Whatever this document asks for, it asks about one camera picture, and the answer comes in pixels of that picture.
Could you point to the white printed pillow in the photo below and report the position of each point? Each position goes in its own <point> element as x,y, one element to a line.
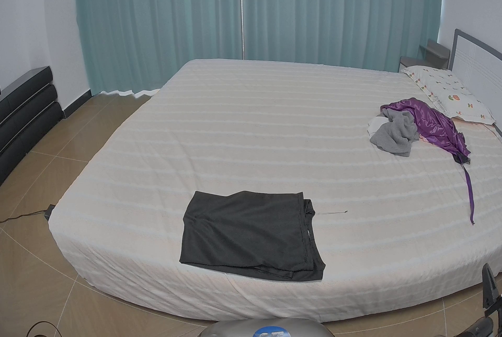
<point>451,92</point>

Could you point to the grey bedside table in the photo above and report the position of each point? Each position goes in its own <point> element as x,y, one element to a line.
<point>433,53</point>

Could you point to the white garment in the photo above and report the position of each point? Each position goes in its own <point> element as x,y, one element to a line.
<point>375,126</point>

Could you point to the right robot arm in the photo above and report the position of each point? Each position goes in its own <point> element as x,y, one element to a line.
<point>476,328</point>

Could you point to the black chest of drawers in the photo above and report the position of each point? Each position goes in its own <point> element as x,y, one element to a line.
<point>27,115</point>

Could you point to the pink garment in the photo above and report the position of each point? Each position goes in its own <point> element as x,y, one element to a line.
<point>422,138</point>

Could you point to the blue-green curtain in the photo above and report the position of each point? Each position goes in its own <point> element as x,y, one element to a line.
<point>345,2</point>
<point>157,13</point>

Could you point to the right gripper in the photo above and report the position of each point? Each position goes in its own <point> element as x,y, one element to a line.
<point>495,314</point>

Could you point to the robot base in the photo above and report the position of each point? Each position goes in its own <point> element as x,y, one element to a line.
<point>235,329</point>

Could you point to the purple satin garment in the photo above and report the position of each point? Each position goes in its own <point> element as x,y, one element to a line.
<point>435,123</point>

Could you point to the black T-shirt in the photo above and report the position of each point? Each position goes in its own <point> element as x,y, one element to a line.
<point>247,233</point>

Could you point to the bed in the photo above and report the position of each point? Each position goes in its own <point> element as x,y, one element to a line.
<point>274,123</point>

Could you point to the grey garment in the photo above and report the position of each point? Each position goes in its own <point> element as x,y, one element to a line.
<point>394,137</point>

